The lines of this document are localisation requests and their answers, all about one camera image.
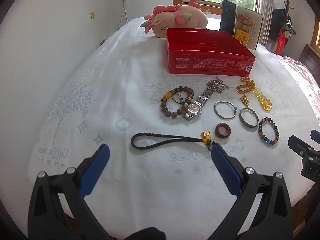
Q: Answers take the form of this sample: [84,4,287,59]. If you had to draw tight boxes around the red tin box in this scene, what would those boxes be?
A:
[167,28,255,77]

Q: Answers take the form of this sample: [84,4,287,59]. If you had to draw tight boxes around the engraved silver bangle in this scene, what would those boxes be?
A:
[239,107,259,128]

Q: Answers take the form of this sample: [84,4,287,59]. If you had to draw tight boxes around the open book with mouse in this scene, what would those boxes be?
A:
[220,0,263,50]

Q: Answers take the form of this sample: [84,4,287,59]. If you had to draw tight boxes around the brown wooden ring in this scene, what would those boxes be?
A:
[215,122,232,138]

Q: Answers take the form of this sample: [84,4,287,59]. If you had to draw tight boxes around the silver chain necklace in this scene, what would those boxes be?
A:
[206,76,230,94]

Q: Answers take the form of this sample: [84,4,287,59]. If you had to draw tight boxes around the brown wooden bead bracelet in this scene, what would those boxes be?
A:
[160,86,195,119]

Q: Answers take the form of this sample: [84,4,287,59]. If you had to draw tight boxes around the white embroidered bedspread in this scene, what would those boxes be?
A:
[27,18,319,239]

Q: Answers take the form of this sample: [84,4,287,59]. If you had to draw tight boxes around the coat rack with clothes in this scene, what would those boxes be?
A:
[268,0,297,55]

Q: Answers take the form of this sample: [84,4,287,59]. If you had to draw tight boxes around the dark wooden headboard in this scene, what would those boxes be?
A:
[298,44,319,74]

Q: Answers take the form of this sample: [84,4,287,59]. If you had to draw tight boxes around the amber bead necklace with pendant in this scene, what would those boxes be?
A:
[236,77,273,113]

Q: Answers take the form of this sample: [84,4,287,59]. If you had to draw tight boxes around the small amber charm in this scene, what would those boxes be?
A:
[241,95,249,108]

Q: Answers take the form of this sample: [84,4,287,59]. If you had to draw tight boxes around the black braided cord gold charm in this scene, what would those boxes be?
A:
[131,132,216,150]

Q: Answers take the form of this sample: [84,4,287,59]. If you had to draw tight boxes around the silver wristwatch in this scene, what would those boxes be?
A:
[183,87,214,121]

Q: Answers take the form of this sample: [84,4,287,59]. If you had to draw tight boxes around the pink unicorn plush toy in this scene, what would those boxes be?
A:
[140,0,208,38]

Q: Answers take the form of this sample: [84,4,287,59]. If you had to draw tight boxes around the thin silver bangle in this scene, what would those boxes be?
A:
[214,101,238,120]

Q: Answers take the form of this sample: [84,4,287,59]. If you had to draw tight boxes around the multicolour bead bracelet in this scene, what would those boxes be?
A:
[258,116,281,149]

